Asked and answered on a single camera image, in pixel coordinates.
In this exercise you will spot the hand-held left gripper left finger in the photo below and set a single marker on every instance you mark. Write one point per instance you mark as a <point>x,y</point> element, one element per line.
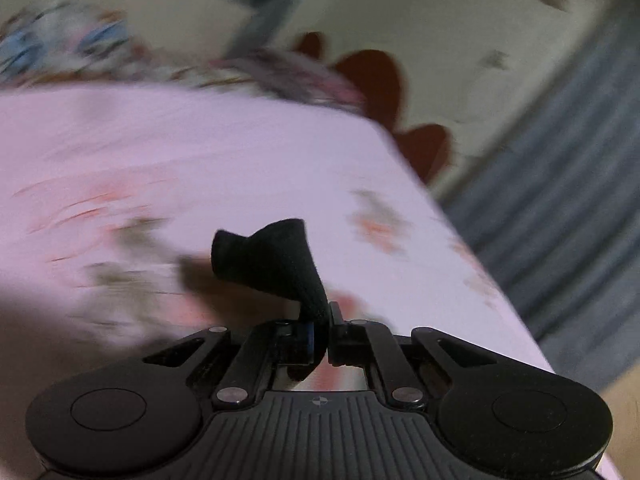
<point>306,341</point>

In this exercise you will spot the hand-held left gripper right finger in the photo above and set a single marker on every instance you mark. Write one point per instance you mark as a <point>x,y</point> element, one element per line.
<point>336,345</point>

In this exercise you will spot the black sock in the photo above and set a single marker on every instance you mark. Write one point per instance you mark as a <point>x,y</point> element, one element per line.
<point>280,265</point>

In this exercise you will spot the pink floral bed sheet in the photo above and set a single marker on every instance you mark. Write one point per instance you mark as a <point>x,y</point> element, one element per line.
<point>210,160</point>

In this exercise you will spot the grey curtain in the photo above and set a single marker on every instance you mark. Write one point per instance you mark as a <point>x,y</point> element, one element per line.
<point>555,210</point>
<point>260,25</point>

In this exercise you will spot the pink pillow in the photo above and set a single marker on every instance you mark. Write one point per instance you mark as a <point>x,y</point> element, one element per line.
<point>300,77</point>

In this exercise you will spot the red cream headboard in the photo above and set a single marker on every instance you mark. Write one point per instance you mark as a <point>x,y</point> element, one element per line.
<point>380,85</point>

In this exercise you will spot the blue white floral pillow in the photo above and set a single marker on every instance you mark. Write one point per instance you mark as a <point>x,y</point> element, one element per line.
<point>65,40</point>

